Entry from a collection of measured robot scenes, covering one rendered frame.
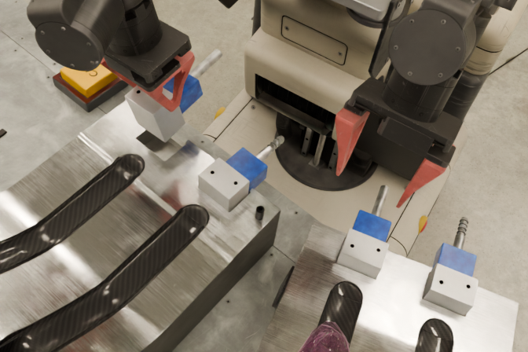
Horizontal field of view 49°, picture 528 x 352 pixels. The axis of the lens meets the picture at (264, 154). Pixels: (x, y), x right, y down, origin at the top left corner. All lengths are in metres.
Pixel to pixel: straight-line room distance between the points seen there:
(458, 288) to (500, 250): 1.17
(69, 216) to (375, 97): 0.38
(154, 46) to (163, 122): 0.11
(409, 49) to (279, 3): 0.52
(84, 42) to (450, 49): 0.29
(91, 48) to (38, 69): 0.49
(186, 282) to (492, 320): 0.35
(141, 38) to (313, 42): 0.43
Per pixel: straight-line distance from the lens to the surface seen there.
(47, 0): 0.50
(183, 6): 2.33
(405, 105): 0.54
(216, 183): 0.68
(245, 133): 1.53
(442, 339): 0.72
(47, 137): 0.89
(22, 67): 1.00
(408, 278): 0.73
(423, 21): 0.45
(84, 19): 0.50
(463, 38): 0.45
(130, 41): 0.59
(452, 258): 0.74
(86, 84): 0.90
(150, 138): 0.78
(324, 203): 1.44
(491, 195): 1.97
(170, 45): 0.61
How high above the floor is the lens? 1.48
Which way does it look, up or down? 53 degrees down
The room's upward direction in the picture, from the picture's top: 8 degrees clockwise
